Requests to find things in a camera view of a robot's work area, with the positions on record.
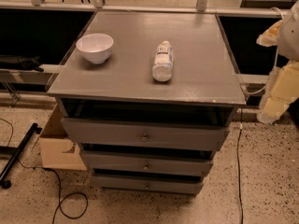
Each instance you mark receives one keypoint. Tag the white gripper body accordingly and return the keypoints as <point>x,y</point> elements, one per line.
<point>290,37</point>

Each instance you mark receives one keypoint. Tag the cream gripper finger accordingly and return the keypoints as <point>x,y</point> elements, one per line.
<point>269,37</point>
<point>281,90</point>

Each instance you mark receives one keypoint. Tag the grey bottom drawer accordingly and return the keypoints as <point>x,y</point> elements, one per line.
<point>114,182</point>

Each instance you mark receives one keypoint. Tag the grey drawer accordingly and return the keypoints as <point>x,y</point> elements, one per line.
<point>114,182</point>
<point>145,164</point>
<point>121,133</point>

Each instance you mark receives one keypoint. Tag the grey drawer cabinet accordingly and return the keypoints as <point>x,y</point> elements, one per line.
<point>204,90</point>

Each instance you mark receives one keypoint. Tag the grey top drawer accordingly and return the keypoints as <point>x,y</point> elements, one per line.
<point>121,133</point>

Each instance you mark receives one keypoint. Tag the grey middle drawer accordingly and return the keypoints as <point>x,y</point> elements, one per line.
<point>145,164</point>

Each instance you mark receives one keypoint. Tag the white plastic bottle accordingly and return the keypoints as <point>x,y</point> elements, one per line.
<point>162,68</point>

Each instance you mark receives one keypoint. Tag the white ceramic bowl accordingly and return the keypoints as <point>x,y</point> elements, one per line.
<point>95,48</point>

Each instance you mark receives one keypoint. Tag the cardboard box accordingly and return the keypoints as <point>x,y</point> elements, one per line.
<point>57,150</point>

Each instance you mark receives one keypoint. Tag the black cloth bundle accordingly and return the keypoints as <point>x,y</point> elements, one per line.
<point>20,63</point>

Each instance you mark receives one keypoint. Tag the black metal stand bar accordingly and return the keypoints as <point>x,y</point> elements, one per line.
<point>14,153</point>

